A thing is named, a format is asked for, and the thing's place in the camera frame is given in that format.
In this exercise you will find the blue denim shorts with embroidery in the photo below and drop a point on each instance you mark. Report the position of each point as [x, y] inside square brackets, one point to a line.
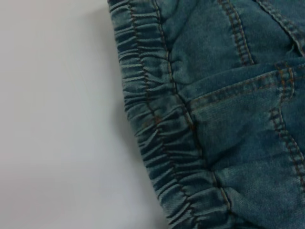
[226, 119]

